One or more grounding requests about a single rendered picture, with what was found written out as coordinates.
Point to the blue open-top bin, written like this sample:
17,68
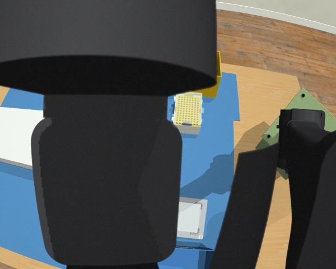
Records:
185,258

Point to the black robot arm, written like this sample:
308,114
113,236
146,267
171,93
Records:
106,162

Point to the yellow open bin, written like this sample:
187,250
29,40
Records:
212,92

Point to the blue flat mat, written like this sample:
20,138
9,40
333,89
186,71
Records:
207,172

